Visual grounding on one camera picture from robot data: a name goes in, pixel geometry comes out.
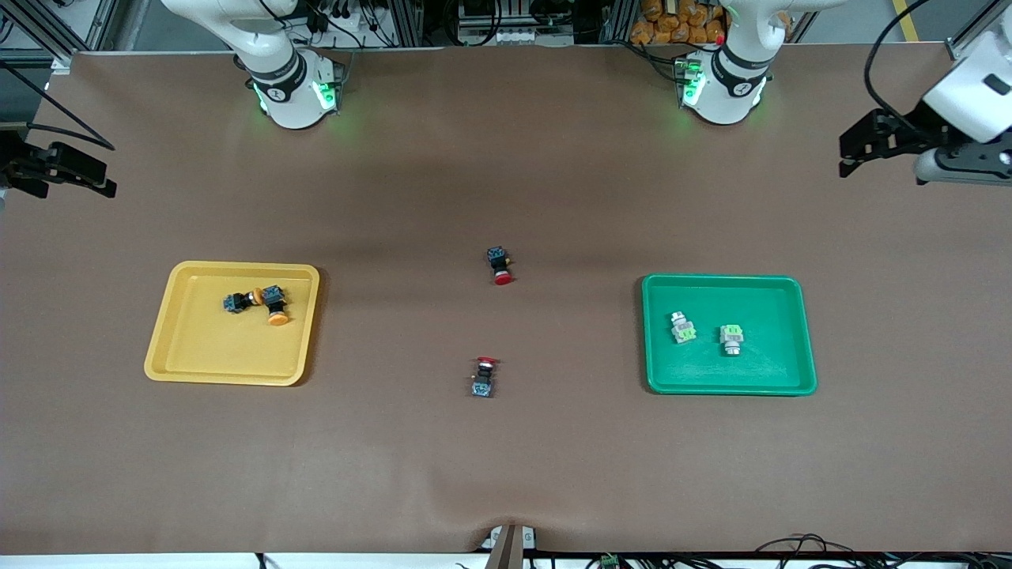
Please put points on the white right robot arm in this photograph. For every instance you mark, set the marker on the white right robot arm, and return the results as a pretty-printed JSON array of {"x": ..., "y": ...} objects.
[{"x": 292, "y": 103}]

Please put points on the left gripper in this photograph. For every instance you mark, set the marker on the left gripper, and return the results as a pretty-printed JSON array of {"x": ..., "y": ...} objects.
[{"x": 906, "y": 132}]

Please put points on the yellow plastic tray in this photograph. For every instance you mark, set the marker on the yellow plastic tray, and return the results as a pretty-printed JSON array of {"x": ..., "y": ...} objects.
[{"x": 213, "y": 348}]

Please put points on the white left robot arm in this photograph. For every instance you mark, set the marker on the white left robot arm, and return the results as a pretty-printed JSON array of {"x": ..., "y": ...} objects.
[{"x": 723, "y": 99}]

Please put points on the green plastic tray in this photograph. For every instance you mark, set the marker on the green plastic tray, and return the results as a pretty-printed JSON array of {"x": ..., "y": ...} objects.
[{"x": 759, "y": 367}]

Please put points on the aluminium frame profile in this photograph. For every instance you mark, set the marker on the aluminium frame profile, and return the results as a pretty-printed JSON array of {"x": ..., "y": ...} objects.
[
  {"x": 59, "y": 39},
  {"x": 968, "y": 39}
]

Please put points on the yellow push button switch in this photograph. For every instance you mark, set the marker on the yellow push button switch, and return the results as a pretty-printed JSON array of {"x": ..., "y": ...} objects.
[
  {"x": 276, "y": 304},
  {"x": 239, "y": 301}
]

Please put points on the green push button switch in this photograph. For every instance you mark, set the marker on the green push button switch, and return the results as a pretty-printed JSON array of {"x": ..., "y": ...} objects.
[
  {"x": 682, "y": 329},
  {"x": 732, "y": 340}
]

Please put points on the white power strip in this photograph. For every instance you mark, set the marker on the white power strip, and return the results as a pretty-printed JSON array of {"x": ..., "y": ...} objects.
[{"x": 506, "y": 36}]

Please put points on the brown table mat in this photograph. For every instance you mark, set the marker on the brown table mat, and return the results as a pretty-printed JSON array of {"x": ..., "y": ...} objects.
[{"x": 506, "y": 158}]

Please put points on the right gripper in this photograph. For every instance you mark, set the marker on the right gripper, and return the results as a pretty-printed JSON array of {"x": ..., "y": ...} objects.
[{"x": 22, "y": 167}]

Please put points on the orange packaged goods pile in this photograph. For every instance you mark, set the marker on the orange packaged goods pile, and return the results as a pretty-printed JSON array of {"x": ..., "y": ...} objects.
[{"x": 676, "y": 24}]

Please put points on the metal table clamp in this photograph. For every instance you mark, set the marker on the metal table clamp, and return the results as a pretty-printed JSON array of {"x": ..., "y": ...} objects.
[{"x": 507, "y": 545}]

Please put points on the red push button switch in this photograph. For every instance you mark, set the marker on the red push button switch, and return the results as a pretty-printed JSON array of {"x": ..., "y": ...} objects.
[
  {"x": 500, "y": 265},
  {"x": 484, "y": 378}
]

